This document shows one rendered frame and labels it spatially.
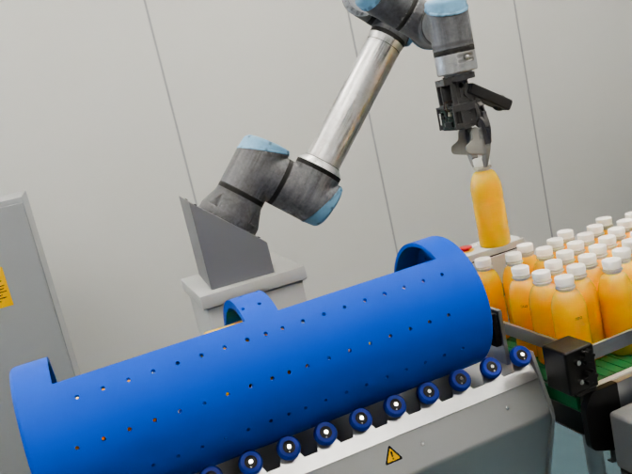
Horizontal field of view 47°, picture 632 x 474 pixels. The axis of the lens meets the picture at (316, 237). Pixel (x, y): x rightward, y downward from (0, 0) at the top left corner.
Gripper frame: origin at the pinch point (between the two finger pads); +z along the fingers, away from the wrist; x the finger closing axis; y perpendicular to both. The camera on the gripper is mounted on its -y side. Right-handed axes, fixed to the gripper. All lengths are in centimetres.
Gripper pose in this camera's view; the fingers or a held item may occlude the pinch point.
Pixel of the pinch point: (481, 160)
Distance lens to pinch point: 172.2
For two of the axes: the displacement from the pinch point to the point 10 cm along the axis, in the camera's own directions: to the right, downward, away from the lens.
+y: -9.1, 2.7, -3.3
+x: 3.6, 1.0, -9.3
